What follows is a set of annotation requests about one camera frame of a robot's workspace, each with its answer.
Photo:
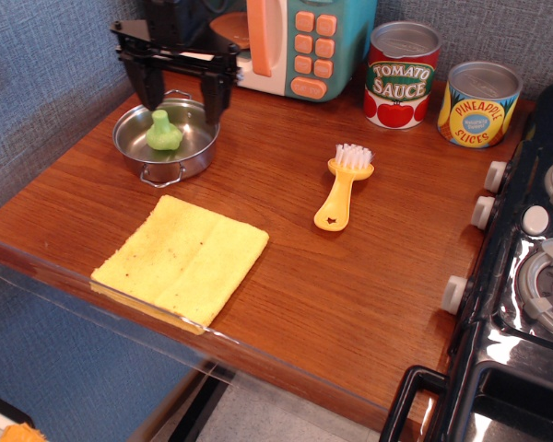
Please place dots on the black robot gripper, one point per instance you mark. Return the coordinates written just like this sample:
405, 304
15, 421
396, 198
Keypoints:
177, 36

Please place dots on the green toy broccoli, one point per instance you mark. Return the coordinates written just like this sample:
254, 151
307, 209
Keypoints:
162, 134

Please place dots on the small stainless steel pot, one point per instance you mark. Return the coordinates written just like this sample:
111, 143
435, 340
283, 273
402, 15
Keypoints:
160, 169

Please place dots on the teal toy microwave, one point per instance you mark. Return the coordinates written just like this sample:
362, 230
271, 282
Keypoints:
298, 49

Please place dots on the yellow folded cloth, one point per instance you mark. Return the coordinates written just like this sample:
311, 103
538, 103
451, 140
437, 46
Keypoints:
181, 265

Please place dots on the yellow toy scrub brush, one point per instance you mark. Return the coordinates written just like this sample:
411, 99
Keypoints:
351, 163

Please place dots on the tomato sauce toy can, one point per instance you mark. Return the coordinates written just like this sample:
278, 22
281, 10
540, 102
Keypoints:
401, 67

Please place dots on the pineapple slices toy can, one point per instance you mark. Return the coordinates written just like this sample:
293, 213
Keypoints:
478, 103

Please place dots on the clear acrylic table guard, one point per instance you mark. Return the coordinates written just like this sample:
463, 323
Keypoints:
292, 362

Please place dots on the orange object at corner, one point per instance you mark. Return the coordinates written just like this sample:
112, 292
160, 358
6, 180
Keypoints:
22, 433

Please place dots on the black toy stove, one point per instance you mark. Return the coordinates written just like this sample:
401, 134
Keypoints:
499, 384

